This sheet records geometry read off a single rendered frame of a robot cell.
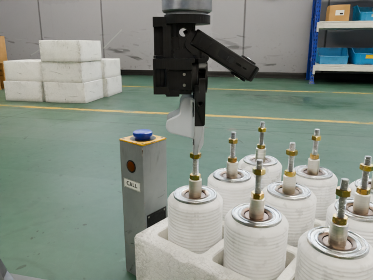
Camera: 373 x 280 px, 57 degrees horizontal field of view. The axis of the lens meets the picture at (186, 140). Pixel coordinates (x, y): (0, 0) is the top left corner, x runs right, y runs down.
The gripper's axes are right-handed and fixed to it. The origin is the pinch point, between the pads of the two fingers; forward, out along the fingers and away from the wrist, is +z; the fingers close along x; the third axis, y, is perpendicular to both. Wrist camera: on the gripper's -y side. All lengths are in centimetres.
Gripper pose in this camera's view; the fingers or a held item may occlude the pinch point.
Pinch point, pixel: (199, 143)
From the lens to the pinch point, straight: 57.5
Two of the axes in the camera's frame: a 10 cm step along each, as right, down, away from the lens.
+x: 0.3, 2.6, -9.6
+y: -10.0, 0.1, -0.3
